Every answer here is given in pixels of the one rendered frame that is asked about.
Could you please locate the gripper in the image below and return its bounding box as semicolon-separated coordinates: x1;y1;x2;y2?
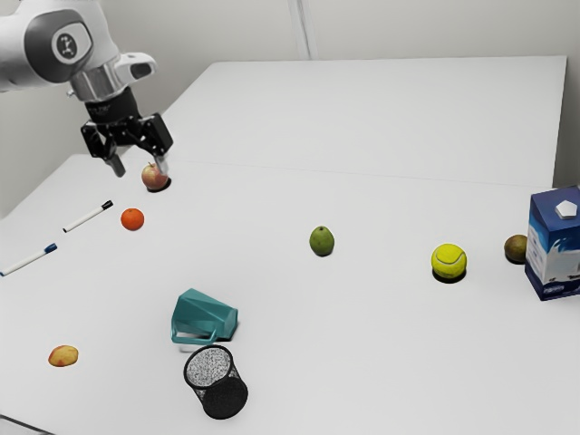
80;86;175;179

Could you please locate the teal faceted mug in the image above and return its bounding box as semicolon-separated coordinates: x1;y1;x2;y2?
170;287;239;344

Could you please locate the red apple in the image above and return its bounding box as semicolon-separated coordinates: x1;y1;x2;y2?
140;162;170;191

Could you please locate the orange fruit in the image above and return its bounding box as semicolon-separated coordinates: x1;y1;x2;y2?
120;208;146;232

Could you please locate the white pen with black cap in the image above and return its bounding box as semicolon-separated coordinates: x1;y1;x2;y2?
62;199;114;234

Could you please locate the white pen with blue cap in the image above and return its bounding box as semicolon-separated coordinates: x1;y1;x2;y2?
0;243;59;277

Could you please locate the green pear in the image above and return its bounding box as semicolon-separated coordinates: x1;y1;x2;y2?
309;225;336;258

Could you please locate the yellow red peach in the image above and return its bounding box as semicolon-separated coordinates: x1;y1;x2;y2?
47;344;80;368

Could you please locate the black mesh pen holder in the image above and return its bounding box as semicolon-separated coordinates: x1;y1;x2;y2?
182;344;249;421

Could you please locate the yellow tennis ball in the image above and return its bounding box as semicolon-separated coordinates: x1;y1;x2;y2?
430;243;469;280

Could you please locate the brown kiwi fruit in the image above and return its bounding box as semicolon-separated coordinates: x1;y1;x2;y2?
503;234;529;265

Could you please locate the blue and white carton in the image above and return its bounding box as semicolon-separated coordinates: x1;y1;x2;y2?
524;184;580;302

